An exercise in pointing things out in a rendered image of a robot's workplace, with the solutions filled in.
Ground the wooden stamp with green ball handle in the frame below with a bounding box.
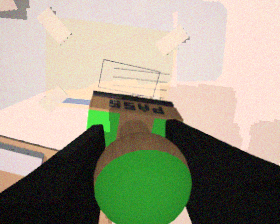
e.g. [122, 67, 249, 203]
[87, 89, 192, 224]

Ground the cream paper card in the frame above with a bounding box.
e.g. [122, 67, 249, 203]
[36, 7, 189, 113]

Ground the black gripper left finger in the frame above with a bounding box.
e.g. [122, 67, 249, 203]
[0, 124, 105, 224]

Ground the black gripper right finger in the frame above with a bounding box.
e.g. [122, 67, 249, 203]
[165, 119, 280, 224]

